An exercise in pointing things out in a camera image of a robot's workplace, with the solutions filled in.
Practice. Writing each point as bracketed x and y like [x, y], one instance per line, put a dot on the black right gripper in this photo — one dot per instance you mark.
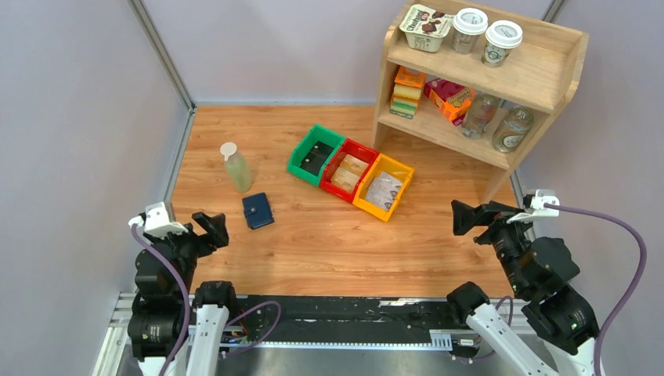
[464, 215]

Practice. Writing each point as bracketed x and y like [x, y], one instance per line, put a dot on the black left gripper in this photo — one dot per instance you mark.
[214, 228]

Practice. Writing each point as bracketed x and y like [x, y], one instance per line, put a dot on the blue leather card holder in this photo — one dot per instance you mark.
[257, 211]

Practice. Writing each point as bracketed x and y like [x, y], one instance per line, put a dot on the green liquid plastic bottle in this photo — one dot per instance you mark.
[236, 167]

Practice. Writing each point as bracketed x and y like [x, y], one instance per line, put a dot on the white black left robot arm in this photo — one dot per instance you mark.
[155, 290]

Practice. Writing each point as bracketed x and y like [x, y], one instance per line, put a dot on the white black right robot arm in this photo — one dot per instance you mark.
[539, 272]

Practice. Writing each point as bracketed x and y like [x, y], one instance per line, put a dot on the silver cards in yellow bin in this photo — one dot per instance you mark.
[383, 190]

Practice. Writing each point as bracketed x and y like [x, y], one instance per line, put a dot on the black cards in green bin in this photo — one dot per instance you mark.
[315, 159]

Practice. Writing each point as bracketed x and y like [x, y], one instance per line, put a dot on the tan cards in red bin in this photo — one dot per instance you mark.
[348, 173]

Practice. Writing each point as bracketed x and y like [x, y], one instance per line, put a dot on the yellow plastic bin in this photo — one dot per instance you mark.
[384, 163]

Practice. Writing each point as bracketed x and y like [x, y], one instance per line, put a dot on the wooden shelf unit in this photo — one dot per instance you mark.
[543, 74]

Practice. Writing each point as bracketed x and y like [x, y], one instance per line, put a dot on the right clear glass bottle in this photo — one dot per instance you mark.
[513, 128]

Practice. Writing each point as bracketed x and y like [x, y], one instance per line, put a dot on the clear glass bottle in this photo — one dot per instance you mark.
[513, 128]
[482, 110]

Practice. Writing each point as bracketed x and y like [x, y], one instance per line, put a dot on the left clear glass bottle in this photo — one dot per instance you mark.
[482, 110]

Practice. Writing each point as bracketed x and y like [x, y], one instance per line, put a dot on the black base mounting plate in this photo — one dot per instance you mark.
[346, 321]

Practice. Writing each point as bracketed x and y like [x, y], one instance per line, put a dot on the green plastic bin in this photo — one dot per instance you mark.
[315, 134]

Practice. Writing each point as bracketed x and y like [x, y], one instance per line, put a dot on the orange pink snack box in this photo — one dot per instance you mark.
[452, 100]

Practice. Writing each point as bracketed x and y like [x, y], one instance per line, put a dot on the red plastic bin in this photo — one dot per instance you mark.
[355, 149]

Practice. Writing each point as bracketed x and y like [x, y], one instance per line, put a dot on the stack of sponges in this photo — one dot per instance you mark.
[407, 92]

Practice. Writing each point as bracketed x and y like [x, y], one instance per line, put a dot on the right white lidded coffee cup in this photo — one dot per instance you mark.
[502, 37]

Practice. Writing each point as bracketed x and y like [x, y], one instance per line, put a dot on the white lidded coffee cup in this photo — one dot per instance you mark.
[502, 37]
[468, 24]

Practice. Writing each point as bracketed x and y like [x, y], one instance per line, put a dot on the chobani yogurt cup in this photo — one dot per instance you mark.
[425, 28]

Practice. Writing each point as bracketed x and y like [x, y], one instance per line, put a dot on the left white lidded coffee cup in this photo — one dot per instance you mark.
[468, 24]

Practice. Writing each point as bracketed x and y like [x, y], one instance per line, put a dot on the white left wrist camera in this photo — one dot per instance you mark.
[158, 220]

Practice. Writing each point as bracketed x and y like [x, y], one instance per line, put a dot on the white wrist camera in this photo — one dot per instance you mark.
[535, 206]
[158, 220]

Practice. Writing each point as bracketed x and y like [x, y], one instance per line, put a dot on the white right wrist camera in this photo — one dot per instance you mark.
[535, 206]

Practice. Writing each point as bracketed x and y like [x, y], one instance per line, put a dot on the aluminium frame rail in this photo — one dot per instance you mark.
[464, 346]

